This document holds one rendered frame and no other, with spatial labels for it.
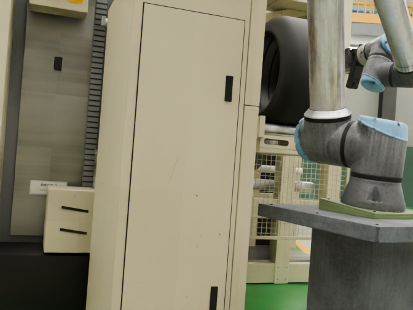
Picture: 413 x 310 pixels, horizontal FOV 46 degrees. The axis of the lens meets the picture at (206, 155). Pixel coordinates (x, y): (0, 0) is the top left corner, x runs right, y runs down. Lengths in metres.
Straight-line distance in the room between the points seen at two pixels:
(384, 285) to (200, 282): 0.52
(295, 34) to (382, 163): 0.98
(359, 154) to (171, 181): 0.57
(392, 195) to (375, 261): 0.21
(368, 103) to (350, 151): 10.65
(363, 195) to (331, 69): 0.39
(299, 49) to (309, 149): 0.76
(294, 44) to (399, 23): 0.72
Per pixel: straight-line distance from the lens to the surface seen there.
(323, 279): 1.58
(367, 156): 1.52
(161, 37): 1.40
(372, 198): 1.52
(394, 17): 1.66
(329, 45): 1.55
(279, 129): 2.32
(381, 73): 1.88
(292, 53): 2.27
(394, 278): 1.52
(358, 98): 12.14
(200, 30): 1.44
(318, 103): 1.58
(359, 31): 8.40
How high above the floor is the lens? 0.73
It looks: 1 degrees up
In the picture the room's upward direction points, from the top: 4 degrees clockwise
